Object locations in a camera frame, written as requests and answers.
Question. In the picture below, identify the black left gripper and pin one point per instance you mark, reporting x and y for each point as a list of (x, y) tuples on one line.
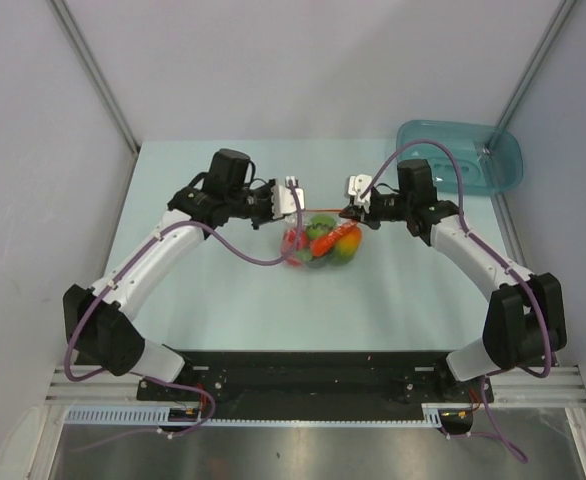
[(267, 216)]

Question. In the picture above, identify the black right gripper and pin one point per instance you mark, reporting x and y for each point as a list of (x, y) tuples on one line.
[(357, 214)]

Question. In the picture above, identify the red toy fruit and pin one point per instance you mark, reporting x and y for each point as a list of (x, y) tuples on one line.
[(288, 241)]

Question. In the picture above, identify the green orange toy mango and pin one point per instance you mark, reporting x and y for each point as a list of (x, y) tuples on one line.
[(346, 248)]

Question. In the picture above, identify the clear zip bag orange zipper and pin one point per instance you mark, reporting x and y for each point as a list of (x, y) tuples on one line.
[(291, 222)]

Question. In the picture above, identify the green striped toy watermelon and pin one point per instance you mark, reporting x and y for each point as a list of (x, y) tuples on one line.
[(320, 225)]

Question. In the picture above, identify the orange toy carrot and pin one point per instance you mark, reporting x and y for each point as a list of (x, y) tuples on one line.
[(322, 245)]

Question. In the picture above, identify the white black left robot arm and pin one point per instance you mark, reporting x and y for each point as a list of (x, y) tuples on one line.
[(99, 319)]

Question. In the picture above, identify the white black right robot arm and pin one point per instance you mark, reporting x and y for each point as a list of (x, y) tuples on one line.
[(525, 320)]

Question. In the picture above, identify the teal plastic food container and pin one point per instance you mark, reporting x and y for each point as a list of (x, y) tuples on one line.
[(489, 158)]

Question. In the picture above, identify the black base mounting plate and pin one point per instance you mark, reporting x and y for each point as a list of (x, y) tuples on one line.
[(290, 379)]

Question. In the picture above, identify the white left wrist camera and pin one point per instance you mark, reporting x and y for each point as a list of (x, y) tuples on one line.
[(288, 192)]

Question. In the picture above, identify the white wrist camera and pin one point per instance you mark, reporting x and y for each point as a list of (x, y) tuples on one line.
[(358, 190), (288, 192)]

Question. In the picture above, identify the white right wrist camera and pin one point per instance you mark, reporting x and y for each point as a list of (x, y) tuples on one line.
[(358, 190)]

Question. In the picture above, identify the white slotted cable duct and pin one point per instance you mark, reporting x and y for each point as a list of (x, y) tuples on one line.
[(165, 416)]

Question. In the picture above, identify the aluminium front rail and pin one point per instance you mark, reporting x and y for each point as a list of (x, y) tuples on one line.
[(562, 388)]

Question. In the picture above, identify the right aluminium corner post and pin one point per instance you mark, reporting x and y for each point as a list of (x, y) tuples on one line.
[(551, 34)]

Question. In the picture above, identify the aluminium corner post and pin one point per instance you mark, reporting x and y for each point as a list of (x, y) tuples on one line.
[(551, 34), (89, 64)]

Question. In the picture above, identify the left aluminium corner post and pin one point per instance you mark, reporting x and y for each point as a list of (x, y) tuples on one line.
[(89, 64)]

